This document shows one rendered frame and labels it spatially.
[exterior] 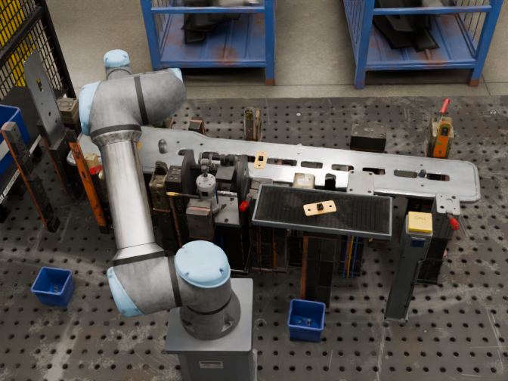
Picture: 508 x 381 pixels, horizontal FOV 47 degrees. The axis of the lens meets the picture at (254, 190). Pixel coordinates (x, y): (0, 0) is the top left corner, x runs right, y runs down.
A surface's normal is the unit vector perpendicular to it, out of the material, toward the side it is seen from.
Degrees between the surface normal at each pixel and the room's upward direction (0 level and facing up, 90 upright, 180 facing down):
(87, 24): 0
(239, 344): 0
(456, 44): 0
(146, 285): 35
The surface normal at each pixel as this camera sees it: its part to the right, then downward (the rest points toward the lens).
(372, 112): -0.04, -0.68
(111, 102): 0.11, -0.11
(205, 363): -0.03, 0.73
